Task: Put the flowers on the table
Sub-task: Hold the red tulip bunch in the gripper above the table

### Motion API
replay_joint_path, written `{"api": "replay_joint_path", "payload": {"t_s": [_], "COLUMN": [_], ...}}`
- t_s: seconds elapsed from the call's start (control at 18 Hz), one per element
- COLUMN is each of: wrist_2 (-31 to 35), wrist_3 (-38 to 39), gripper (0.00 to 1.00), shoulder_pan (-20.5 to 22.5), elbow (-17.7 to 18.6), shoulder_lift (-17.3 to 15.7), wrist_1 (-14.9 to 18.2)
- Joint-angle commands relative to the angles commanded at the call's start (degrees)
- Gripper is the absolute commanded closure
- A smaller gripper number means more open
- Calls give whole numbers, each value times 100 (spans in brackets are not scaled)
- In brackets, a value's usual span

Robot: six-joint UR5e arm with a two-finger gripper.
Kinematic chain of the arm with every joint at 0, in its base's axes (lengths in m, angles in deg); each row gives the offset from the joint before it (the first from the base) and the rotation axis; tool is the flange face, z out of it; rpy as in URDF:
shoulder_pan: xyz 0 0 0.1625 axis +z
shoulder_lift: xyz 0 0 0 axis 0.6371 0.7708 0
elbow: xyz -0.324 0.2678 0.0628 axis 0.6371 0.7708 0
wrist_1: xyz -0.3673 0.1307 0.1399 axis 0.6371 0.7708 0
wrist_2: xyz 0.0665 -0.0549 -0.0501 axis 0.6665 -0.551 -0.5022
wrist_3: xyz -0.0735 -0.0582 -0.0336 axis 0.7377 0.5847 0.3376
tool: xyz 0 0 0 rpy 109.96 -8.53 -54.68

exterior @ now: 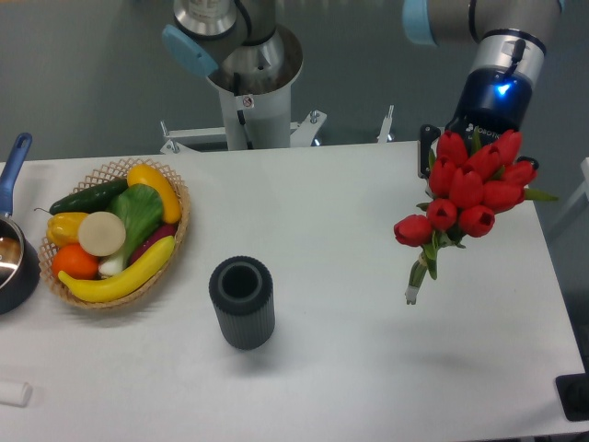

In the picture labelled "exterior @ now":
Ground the green cucumber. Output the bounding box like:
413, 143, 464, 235
35, 179, 128, 215

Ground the yellow banana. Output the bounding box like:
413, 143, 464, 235
58, 236, 176, 303

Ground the yellow bell pepper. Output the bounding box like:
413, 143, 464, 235
46, 212, 88, 248

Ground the black device at edge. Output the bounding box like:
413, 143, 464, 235
555, 373, 589, 422

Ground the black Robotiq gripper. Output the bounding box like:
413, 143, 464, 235
418, 68, 539, 179

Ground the green bok choy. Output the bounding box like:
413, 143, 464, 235
98, 184, 163, 278

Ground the orange fruit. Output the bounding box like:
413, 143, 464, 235
52, 244, 98, 280

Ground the white cylinder object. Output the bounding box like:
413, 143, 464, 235
0, 380, 33, 408

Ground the yellow squash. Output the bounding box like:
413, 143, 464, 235
127, 163, 181, 224

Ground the purple eggplant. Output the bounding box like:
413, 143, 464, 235
128, 224, 177, 265

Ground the blue handled saucepan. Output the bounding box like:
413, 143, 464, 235
1, 133, 40, 315

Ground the white furniture edge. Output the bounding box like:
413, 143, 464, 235
548, 157, 588, 238

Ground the white metal frame bracket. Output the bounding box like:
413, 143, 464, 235
160, 105, 395, 155

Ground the beige round disc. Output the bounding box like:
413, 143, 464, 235
77, 212, 126, 257

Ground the woven wicker basket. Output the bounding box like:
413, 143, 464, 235
38, 158, 191, 308

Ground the dark grey ribbed vase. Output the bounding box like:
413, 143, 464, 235
209, 256, 275, 350

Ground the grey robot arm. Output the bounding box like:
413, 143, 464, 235
162, 1, 564, 150

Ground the red tulip bouquet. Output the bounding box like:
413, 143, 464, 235
393, 130, 558, 305

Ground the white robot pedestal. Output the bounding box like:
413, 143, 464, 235
208, 25, 303, 150

